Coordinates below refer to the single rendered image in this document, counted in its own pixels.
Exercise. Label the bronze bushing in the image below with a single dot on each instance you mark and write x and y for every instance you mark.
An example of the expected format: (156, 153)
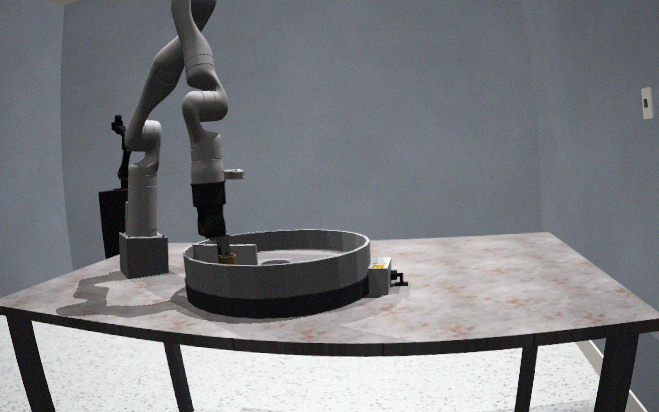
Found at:
(228, 260)

